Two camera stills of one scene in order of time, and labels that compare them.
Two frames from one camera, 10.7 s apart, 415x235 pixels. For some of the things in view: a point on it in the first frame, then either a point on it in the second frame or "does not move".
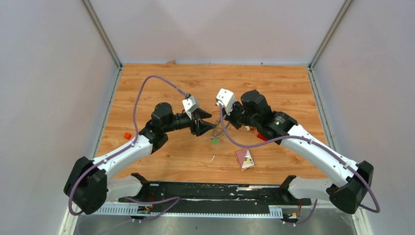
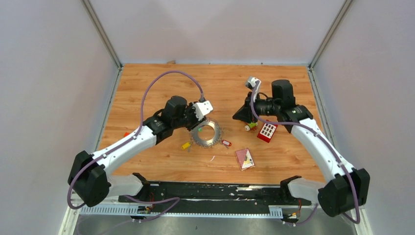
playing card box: [245, 159] does not move
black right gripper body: [237, 117] → [265, 107]
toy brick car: [247, 128] does not move
